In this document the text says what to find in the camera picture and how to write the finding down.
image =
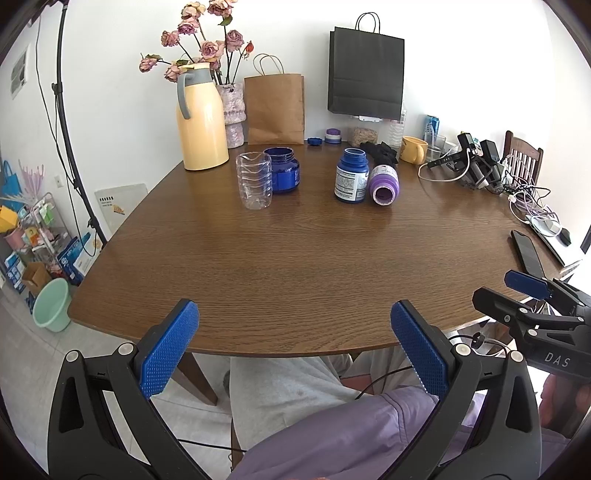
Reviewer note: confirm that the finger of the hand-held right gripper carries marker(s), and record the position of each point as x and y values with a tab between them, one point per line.
501	305
526	282

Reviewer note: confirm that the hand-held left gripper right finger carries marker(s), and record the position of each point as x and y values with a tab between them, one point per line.
418	350

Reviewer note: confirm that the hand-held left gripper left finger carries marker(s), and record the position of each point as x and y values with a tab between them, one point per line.
168	350

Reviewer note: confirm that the clear ribbed plastic cup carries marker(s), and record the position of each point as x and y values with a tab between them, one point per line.
254	184

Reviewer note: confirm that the person's right hand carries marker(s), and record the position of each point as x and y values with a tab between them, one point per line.
561	406

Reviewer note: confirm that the black smartphone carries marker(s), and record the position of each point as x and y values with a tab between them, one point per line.
528	254

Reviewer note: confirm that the wooden table leg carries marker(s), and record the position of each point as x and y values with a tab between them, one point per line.
198	376

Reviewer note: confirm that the grey laptop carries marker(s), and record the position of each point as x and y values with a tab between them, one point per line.
556	251

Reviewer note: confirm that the white charger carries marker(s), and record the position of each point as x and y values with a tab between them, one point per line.
547	226

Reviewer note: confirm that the person's purple garment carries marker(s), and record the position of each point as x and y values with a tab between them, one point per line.
346	438

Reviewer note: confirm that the person's grey trouser legs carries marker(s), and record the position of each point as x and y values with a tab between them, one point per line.
286	392

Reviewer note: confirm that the green plastic bucket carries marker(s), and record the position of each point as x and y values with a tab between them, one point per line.
51	307

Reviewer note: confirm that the blue and white box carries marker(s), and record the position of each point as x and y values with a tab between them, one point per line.
76	261

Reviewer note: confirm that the wooden chair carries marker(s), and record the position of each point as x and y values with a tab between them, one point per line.
526	152

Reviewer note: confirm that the pile of black devices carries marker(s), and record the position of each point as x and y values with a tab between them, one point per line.
475	159

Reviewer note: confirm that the cardboard box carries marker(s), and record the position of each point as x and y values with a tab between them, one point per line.
36	277

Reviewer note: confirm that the white board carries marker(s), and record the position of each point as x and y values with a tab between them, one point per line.
117	207

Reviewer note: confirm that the clear drinking glass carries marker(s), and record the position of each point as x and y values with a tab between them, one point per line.
435	147

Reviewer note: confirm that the purple bottle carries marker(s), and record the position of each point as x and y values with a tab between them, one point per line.
383	184

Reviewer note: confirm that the yellow mug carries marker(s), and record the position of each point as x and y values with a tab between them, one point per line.
413	148

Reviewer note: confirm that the blue packet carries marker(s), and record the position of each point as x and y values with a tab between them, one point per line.
431	125

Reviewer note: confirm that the blue bottle with white label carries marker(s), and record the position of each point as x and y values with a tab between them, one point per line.
351	177

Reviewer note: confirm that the black cloth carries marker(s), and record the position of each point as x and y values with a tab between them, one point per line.
381	151

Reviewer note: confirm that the clear water bottle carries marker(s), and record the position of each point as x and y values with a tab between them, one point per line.
398	131

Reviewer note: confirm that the open dark blue jar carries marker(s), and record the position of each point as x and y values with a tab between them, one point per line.
282	168

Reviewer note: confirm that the beige sponge block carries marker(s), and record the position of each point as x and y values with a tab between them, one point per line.
363	136

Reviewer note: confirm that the yellow thermos jug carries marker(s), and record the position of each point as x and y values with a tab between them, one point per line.
201	124

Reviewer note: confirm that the purple and white lid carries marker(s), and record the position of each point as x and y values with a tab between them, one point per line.
332	136

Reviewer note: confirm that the blue bag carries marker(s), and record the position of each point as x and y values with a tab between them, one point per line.
8	182

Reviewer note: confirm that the small blue lid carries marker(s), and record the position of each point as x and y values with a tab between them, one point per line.
314	141

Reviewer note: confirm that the black light stand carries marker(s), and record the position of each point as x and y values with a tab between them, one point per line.
69	138

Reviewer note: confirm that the pale textured vase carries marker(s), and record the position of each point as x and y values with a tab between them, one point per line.
231	115

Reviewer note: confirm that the brown paper bag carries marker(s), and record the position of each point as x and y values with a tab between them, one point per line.
274	110

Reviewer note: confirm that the black paper bag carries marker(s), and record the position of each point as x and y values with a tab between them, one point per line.
365	74

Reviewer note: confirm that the dried pink roses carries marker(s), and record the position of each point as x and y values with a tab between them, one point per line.
207	48

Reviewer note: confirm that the white wall vent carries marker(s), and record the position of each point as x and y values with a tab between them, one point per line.
19	71

